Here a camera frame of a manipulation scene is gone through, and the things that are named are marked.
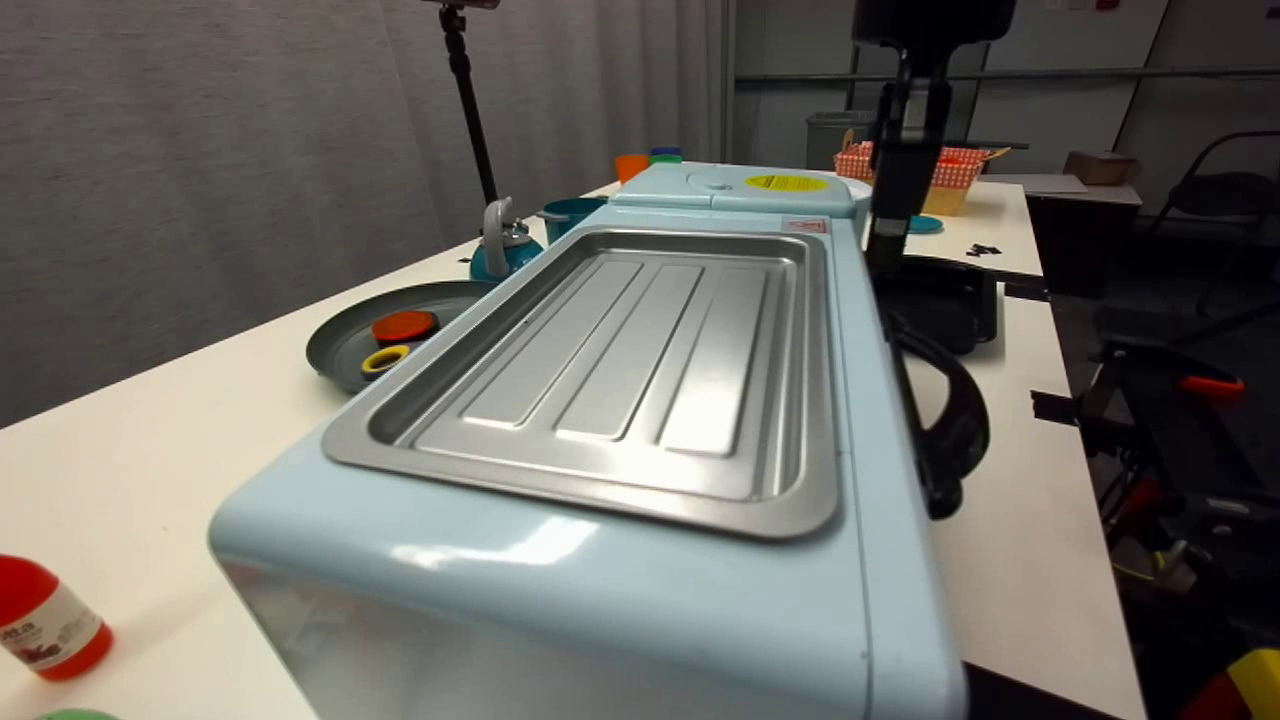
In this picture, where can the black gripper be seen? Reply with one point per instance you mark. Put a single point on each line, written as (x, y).
(933, 20)

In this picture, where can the light blue toaster oven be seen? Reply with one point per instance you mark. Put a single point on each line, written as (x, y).
(665, 600)

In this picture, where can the orange pink basket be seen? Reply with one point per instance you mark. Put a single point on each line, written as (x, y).
(963, 166)

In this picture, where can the yellow container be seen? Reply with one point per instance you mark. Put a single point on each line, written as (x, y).
(950, 200)

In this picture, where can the teal round lid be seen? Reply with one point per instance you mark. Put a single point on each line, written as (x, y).
(931, 226)

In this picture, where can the small black object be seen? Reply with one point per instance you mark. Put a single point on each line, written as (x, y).
(982, 248)

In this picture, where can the black frying pan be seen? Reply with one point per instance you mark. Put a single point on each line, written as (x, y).
(953, 305)

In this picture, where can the small light blue appliance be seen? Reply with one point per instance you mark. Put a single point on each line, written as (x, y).
(723, 187)

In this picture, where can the brown cardboard box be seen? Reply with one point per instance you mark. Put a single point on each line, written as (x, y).
(1100, 170)

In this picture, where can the small blue cup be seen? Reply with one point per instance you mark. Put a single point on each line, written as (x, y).
(665, 154)

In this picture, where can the orange cup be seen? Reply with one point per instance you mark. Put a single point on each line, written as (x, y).
(630, 166)

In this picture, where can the black chair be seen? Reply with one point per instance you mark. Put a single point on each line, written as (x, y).
(1220, 194)

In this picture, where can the teal cup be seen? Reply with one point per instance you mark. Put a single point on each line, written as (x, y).
(570, 213)

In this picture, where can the grey metal baking tray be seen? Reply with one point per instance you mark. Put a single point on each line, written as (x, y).
(625, 372)

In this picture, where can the white grey toy figure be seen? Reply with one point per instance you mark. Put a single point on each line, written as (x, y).
(500, 226)

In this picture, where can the teal bowl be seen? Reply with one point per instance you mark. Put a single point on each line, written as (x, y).
(486, 263)

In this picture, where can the black tripod pole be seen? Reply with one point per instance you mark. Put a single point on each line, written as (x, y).
(471, 107)

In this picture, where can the orange red toy disc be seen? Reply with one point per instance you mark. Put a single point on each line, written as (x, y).
(405, 327)

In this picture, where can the dark grey round plate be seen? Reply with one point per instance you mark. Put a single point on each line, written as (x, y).
(341, 346)

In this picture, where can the yellow and red object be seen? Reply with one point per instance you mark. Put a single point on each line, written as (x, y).
(1242, 684)

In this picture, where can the red bottle with white label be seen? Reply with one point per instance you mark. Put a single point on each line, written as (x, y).
(47, 627)

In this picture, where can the green round object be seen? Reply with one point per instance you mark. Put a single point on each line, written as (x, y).
(79, 713)

